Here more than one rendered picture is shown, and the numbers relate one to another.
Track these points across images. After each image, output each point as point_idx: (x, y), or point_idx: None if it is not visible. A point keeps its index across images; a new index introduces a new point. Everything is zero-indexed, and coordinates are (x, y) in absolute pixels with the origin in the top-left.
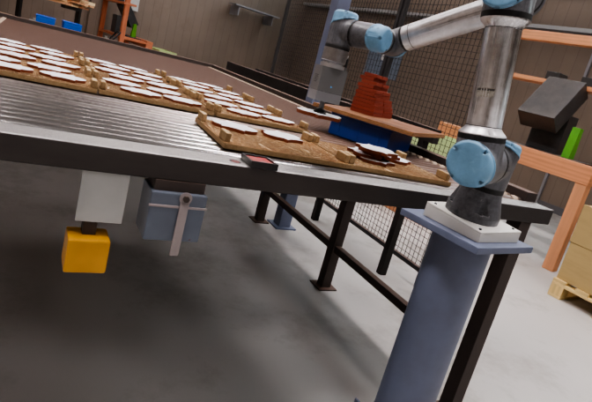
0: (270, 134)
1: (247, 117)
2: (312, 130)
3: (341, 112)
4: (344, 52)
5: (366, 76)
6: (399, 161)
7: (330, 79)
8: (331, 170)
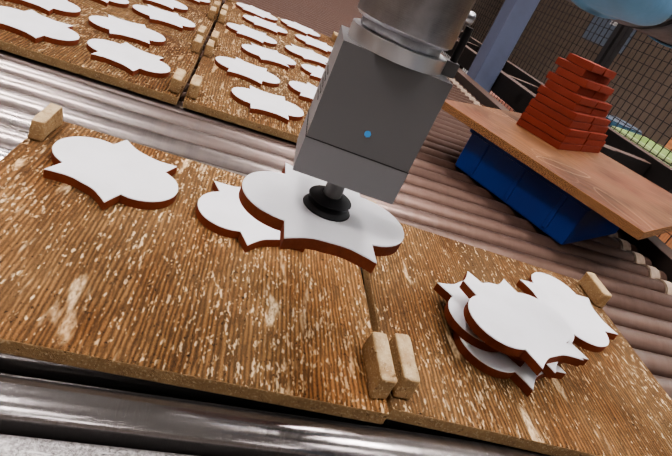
0: (204, 214)
1: (260, 118)
2: (422, 155)
3: (488, 134)
4: None
5: (568, 62)
6: (583, 341)
7: (370, 105)
8: (295, 445)
